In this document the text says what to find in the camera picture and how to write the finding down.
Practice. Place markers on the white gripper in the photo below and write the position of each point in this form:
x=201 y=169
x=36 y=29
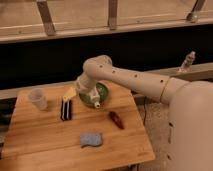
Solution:
x=84 y=85

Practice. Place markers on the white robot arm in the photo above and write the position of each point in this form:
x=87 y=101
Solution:
x=190 y=108

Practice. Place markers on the black and white striped block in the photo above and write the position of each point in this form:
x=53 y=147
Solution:
x=66 y=110

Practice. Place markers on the white bottle on plate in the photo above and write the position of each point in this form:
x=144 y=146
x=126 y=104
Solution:
x=95 y=98

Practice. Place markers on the green plate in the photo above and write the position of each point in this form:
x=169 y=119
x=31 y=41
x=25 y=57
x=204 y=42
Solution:
x=103 y=92

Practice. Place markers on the wooden table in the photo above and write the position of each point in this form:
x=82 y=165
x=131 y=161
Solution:
x=41 y=141

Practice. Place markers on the dark red oblong object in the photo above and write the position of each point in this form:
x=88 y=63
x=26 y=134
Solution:
x=116 y=119

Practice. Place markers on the clear bottle on ledge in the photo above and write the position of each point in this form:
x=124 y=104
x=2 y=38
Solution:
x=188 y=61

